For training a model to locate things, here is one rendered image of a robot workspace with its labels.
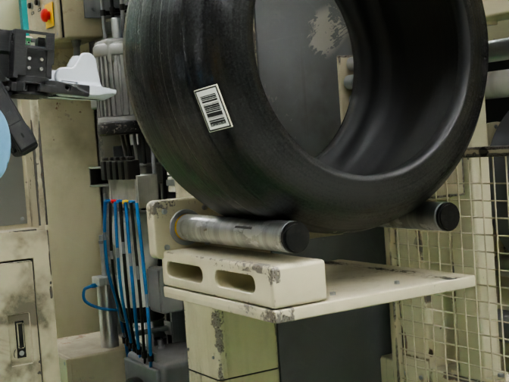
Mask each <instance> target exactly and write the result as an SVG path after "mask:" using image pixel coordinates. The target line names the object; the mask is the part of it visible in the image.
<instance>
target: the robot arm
mask: <svg viewBox="0 0 509 382"><path fill-rule="evenodd" d="M26 33H31V34H38V35H44V36H45V38H41V37H38V38H36V39H34V38H26ZM54 57H55V33H45V32H39V31H32V30H21V29H13V30H1V29H0V178H1V177H2V175H3V174H4V172H5V170H6V168H7V167H8V162H9V159H10V154H12V155H13V156H14V157H20V156H24V155H27V154H28V153H30V152H32V151H33V150H35V149H36V148H37V147H38V143H37V141H36V138H35V136H34V134H33V132H32V130H31V129H30V127H29V126H28V125H27V124H26V123H25V121H24V119H23V118H22V116H21V114H20V112H19V111H18V110H17V107H16V106H15V104H14V103H13V101H12V99H28V100H37V99H60V100H82V101H102V100H105V99H108V98H110V97H112V96H115V95H116V93H117V90H116V89H109V88H105V87H102V86H101V83H100V79H99V75H98V68H97V65H96V61H95V57H94V56H93V55H92V54H90V53H82V54H81V55H80V56H73V57H72V58H71V59H70V60H69V62H68V64H67V66H66V67H60V68H58V69H57V70H52V65H54Z"/></svg>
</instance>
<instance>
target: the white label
mask: <svg viewBox="0 0 509 382"><path fill-rule="evenodd" d="M194 93H195V96H196V98H197V100H198V104H199V106H200V109H201V112H202V114H203V116H204V119H205V122H206V124H207V127H208V130H209V132H210V133H211V132H214V131H218V130H222V129H226V128H229V127H233V124H232V122H231V120H230V116H229V114H228V111H227V109H226V106H225V104H224V101H223V98H222V95H221V93H220V90H219V87H218V85H217V84H215V85H212V86H207V87H205V88H202V89H197V90H195V91H194Z"/></svg>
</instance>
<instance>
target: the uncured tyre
mask: <svg viewBox="0 0 509 382"><path fill-rule="evenodd" d="M255 1H256V0H129V4H128V7H127V11H126V19H125V24H124V31H123V66H124V73H125V79H126V87H127V91H128V94H129V97H130V103H131V105H132V108H133V112H134V115H135V117H136V120H137V122H138V125H139V128H140V130H141V131H142V134H143V136H144V137H145V140H146V142H147V143H148V145H149V147H150V149H151V150H152V151H153V153H154V154H155V157H156V158H157V159H158V160H159V162H160V163H161V165H162V166H163V167H164V169H165V170H166V171H167V172H168V174H169V175H170V176H171V177H172V178H173V179H174V180H175V181H176V182H177V183H178V184H179V185H180V186H181V187H182V188H183V189H184V190H186V191H187V192H188V193H189V194H191V195H192V196H194V197H195V198H196V199H197V200H198V201H200V202H201V203H203V204H204V205H206V206H207V207H209V208H210V209H212V210H213V211H215V212H217V213H219V214H221V215H223V216H226V217H238V218H260V219H271V220H283V221H299V222H302V223H303V224H304V225H305V226H306V227H307V229H308V231H309V232H311V233H329V232H331V231H334V230H337V231H352V230H353V231H352V232H350V233H355V232H360V231H364V230H369V229H372V228H374V227H378V226H380V225H383V224H386V223H389V222H390V221H393V220H395V219H398V218H400V217H402V216H404V215H406V214H407V213H409V212H411V211H413V210H414V209H415V208H417V207H418V206H420V205H422V204H423V203H424V202H425V201H426V200H427V199H428V198H430V197H431V196H432V195H433V194H434V193H435V192H436V191H437V190H438V189H439V188H440V187H441V186H442V185H443V183H444V182H445V181H446V180H447V179H448V178H449V177H450V175H451V174H452V172H453V171H454V169H455V168H456V167H457V165H458V163H459V162H460V160H461V159H462V157H463V155H464V153H465V152H466V150H467V147H468V145H469V143H470V141H471V139H472V136H473V133H474V131H475V129H476V125H477V122H478V120H479V115H480V112H481V108H482V103H483V99H484V94H485V90H486V81H487V75H488V66H489V39H488V30H487V23H486V15H485V10H484V7H483V3H482V0H334V1H335V2H336V4H337V6H338V7H339V10H340V11H341V14H342V16H343V18H344V21H345V24H346V26H347V29H348V34H349V37H350V40H351V47H352V53H353V62H354V78H353V87H352V91H351V98H350V102H349V105H348V110H347V111H346V114H345V117H344V120H343V122H342V124H341V126H340V128H339V130H338V131H337V133H336V134H335V136H334V137H333V139H332V140H331V142H330V143H329V144H328V146H327V147H326V148H325V149H324V150H323V151H322V152H321V153H320V154H319V155H318V156H317V157H313V156H312V155H310V154H309V153H308V152H306V151H305V150H304V149H303V148H302V147H301V146H300V145H299V144H298V143H297V142H296V141H295V140H294V139H293V138H292V137H291V136H290V135H289V133H288V132H287V131H286V129H285V128H284V127H283V125H282V124H281V123H280V121H279V119H278V118H277V116H276V115H275V113H274V111H273V109H272V107H271V105H270V103H269V101H268V99H267V96H266V94H265V91H264V88H263V86H262V83H261V79H260V76H259V73H258V67H257V63H256V59H255V49H254V40H253V20H254V11H255ZM215 84H217V85H218V87H219V90H220V93H221V95H222V98H223V101H224V104H225V106H226V109H227V111H228V114H229V116H230V120H231V122H232V124H233V127H229V128H226V129H222V130H218V131H214V132H211V133H210V132H209V130H208V127H207V124H206V122H205V119H204V116H203V114H202V112H201V109H200V106H199V104H198V100H197V98H196V96H195V93H194V91H195V90H197V89H202V88H205V87H207V86H212V85H215Z"/></svg>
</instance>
